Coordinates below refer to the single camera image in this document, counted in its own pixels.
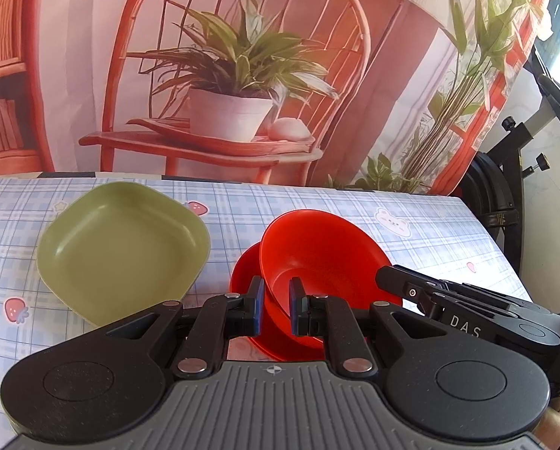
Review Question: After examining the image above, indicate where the red bowl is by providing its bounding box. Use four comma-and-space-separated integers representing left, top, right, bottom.
260, 209, 394, 339

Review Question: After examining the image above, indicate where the black metal stand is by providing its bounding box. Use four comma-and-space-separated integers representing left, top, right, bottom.
462, 46, 560, 312

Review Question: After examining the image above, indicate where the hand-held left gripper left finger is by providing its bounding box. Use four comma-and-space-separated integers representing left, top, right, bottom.
102, 276, 266, 380

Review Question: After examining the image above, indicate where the red plate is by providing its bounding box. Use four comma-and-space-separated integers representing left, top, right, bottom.
229, 242, 403, 363

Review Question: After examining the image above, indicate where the green square plate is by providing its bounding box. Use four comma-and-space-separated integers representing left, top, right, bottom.
35, 181, 212, 328

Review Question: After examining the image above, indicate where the plaid printed tablecloth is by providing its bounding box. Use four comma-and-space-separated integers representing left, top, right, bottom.
0, 175, 534, 450

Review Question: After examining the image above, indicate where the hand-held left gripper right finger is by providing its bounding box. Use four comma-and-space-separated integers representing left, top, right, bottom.
288, 277, 450, 379

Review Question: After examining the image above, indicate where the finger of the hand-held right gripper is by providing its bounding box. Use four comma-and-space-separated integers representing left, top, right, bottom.
375, 267, 521, 320
392, 265, 551, 315

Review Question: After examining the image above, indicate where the printed backdrop cloth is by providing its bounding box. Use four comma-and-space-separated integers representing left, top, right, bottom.
0, 0, 558, 196

